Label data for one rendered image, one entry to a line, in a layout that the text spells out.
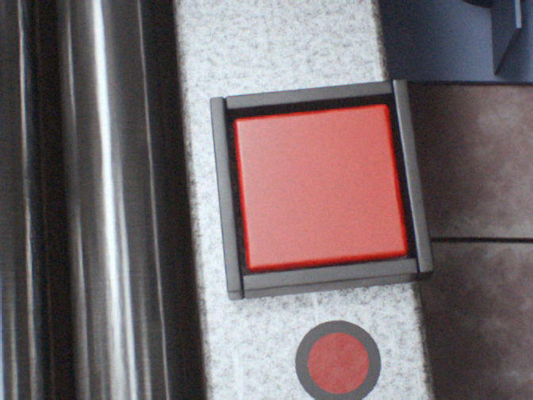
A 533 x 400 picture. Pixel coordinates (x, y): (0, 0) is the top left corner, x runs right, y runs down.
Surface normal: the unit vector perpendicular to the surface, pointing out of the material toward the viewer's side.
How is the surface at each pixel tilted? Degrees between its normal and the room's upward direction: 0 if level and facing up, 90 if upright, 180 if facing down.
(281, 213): 0
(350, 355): 0
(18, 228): 41
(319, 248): 0
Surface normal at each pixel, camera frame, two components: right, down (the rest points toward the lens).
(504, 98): -0.01, -0.29
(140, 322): 0.37, -0.30
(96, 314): -0.39, -0.22
